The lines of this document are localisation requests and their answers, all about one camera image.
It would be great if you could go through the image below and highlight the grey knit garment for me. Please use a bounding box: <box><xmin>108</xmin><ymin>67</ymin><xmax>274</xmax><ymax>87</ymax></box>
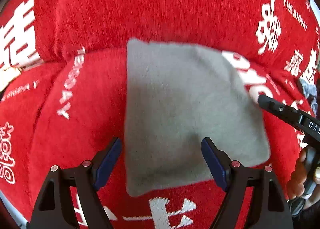
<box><xmin>125</xmin><ymin>39</ymin><xmax>270</xmax><ymax>196</ymax></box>

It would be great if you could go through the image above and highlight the right hand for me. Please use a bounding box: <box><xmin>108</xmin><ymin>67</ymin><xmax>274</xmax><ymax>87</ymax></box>
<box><xmin>286</xmin><ymin>148</ymin><xmax>319</xmax><ymax>209</ymax></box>

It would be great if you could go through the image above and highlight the grey blue crumpled cloth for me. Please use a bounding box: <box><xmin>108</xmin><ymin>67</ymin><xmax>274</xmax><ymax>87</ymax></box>
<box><xmin>298</xmin><ymin>78</ymin><xmax>318</xmax><ymax>116</ymax></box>

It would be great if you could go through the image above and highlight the red wedding quilt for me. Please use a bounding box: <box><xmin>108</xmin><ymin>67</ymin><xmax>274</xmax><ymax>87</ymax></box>
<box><xmin>1</xmin><ymin>47</ymin><xmax>312</xmax><ymax>228</ymax></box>

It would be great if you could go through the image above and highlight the cream cloth item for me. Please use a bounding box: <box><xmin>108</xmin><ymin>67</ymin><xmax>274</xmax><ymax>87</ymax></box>
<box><xmin>0</xmin><ymin>67</ymin><xmax>22</xmax><ymax>92</ymax></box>

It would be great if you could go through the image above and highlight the red folded wedding blanket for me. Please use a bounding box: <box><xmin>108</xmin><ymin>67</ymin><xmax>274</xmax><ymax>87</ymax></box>
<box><xmin>1</xmin><ymin>0</ymin><xmax>319</xmax><ymax>82</ymax></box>

